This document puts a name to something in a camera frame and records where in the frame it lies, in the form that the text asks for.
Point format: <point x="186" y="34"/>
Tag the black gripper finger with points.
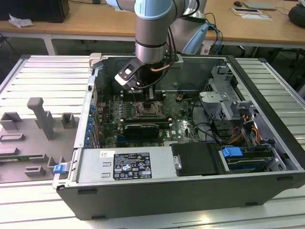
<point x="150" y="91"/>

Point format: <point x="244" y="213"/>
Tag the CPU with silver top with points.
<point x="149" y="108"/>

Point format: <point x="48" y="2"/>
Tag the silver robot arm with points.
<point x="150" y="31"/>

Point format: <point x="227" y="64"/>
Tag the CPU socket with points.
<point x="139" y="112"/>

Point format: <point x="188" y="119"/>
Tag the round coin cell battery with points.
<point x="179" y="97"/>

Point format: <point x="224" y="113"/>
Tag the black graphics card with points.
<point x="143" y="131"/>

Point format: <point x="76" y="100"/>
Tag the green motherboard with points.
<point x="181" y="128"/>

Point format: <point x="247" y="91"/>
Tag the silver chipset heatsink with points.
<point x="171" y="143"/>

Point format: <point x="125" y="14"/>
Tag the silver metal drive cage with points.
<point x="221" y="100"/>

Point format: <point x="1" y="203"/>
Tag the wooden desk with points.
<point x="95" y="21"/>

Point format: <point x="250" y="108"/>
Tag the black label sticker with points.
<point x="132" y="167"/>

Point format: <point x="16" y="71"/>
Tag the black plastic shroud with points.
<point x="195" y="159"/>

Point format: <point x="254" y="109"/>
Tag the silver power supply box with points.
<point x="95" y="167"/>

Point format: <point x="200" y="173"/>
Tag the hard disk in blue carrier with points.
<point x="231" y="152"/>

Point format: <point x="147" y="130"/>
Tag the black and silver PC case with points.
<point x="166" y="200"/>

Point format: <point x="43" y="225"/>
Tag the dark computer mouse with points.
<point x="237" y="3"/>

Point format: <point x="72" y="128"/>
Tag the blue plastic case latch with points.
<point x="59" y="169"/>

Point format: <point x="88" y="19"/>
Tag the white paper sheets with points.
<point x="255" y="16"/>

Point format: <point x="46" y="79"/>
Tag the black box on desk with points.
<point x="33" y="9"/>

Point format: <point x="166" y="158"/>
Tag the flat grey laptop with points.
<point x="259" y="5"/>

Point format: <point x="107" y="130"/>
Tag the grey parts rack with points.
<point x="28" y="148"/>

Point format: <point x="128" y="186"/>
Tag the crumpled white paper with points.
<point x="20" y="22"/>

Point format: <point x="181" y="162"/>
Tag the green RAM stick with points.
<point x="9" y="159"/>

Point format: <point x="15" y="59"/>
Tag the black round bag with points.
<point x="297" y="15"/>

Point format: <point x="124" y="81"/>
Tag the white camera on black bracket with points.
<point x="125" y="75"/>

